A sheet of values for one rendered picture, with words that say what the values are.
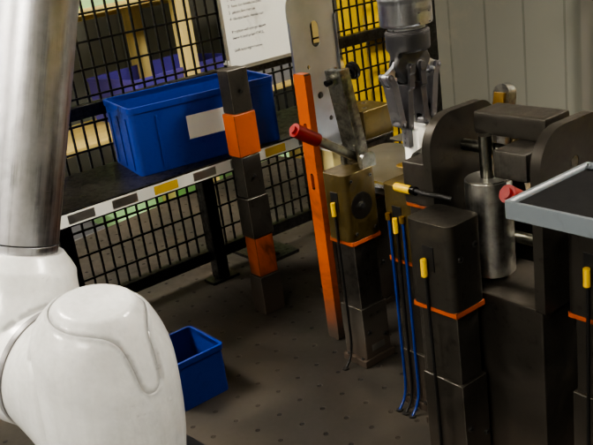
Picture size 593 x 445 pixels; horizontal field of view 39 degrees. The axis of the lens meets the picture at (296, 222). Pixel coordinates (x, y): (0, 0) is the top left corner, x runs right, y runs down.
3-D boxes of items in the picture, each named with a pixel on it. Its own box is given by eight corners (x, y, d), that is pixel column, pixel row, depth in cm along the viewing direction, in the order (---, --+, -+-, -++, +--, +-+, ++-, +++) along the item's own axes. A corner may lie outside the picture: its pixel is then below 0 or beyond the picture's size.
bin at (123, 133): (283, 139, 169) (273, 75, 164) (140, 177, 156) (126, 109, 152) (248, 126, 183) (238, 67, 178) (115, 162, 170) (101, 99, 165)
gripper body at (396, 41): (404, 32, 134) (409, 88, 137) (440, 22, 138) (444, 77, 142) (372, 31, 139) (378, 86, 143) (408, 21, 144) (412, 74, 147)
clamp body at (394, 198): (466, 395, 134) (449, 173, 121) (419, 426, 128) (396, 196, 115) (435, 380, 139) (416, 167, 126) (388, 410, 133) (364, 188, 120)
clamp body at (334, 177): (396, 355, 148) (376, 165, 136) (356, 379, 143) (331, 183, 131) (371, 344, 153) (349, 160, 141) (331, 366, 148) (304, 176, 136)
